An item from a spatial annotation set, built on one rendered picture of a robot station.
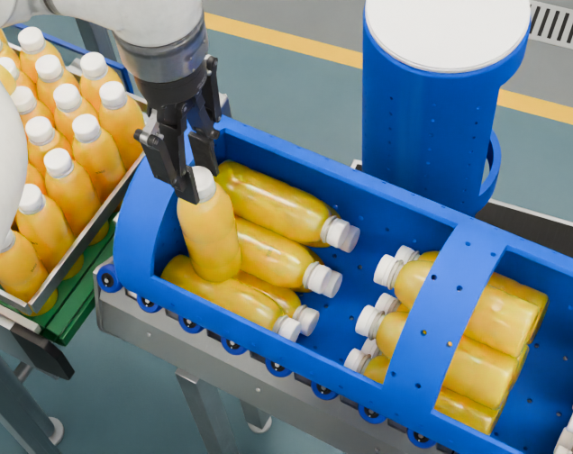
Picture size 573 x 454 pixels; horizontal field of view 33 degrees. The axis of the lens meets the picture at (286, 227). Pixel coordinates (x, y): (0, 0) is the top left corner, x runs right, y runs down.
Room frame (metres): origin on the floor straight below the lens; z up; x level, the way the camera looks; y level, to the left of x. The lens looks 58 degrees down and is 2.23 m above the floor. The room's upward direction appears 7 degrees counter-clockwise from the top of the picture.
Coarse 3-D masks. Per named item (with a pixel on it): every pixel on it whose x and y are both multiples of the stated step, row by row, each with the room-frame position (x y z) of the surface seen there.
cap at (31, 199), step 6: (24, 186) 0.82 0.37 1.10; (30, 186) 0.82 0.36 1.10; (36, 186) 0.82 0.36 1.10; (24, 192) 0.81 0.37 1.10; (30, 192) 0.81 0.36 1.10; (36, 192) 0.81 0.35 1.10; (24, 198) 0.80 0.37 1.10; (30, 198) 0.80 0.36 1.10; (36, 198) 0.80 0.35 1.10; (42, 198) 0.81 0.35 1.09; (24, 204) 0.79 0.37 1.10; (30, 204) 0.79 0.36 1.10; (36, 204) 0.79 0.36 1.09; (24, 210) 0.79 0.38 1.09; (30, 210) 0.79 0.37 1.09
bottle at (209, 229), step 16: (224, 192) 0.67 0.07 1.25; (192, 208) 0.65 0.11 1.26; (208, 208) 0.64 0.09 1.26; (224, 208) 0.65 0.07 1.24; (192, 224) 0.64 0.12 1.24; (208, 224) 0.63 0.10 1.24; (224, 224) 0.64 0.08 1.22; (192, 240) 0.64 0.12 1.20; (208, 240) 0.63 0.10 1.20; (224, 240) 0.64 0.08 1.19; (192, 256) 0.64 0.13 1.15; (208, 256) 0.63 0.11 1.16; (224, 256) 0.64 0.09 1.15; (240, 256) 0.66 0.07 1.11; (208, 272) 0.63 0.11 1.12; (224, 272) 0.63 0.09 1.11
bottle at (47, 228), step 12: (48, 204) 0.81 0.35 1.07; (24, 216) 0.79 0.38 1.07; (36, 216) 0.79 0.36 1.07; (48, 216) 0.79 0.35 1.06; (60, 216) 0.80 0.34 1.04; (24, 228) 0.78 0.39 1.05; (36, 228) 0.78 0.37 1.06; (48, 228) 0.78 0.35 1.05; (60, 228) 0.79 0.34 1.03; (36, 240) 0.77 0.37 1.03; (48, 240) 0.78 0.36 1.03; (60, 240) 0.78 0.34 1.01; (72, 240) 0.80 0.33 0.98; (48, 252) 0.77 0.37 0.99; (60, 252) 0.78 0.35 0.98; (48, 264) 0.77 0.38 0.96; (72, 276) 0.78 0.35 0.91
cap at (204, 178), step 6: (198, 168) 0.68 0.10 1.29; (204, 168) 0.68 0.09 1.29; (198, 174) 0.67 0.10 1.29; (204, 174) 0.67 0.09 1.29; (210, 174) 0.67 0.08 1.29; (198, 180) 0.66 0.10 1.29; (204, 180) 0.66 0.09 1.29; (210, 180) 0.66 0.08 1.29; (198, 186) 0.65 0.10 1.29; (204, 186) 0.65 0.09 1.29; (210, 186) 0.66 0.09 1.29; (198, 192) 0.65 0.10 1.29; (204, 192) 0.65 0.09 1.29; (210, 192) 0.65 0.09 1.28
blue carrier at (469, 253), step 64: (128, 192) 0.71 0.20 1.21; (320, 192) 0.78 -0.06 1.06; (384, 192) 0.67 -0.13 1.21; (128, 256) 0.65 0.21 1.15; (320, 256) 0.72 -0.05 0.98; (448, 256) 0.55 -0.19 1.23; (512, 256) 0.62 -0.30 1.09; (192, 320) 0.59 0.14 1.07; (320, 320) 0.62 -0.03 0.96; (448, 320) 0.47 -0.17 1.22; (320, 384) 0.48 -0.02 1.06; (384, 384) 0.44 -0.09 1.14; (512, 448) 0.34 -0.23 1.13
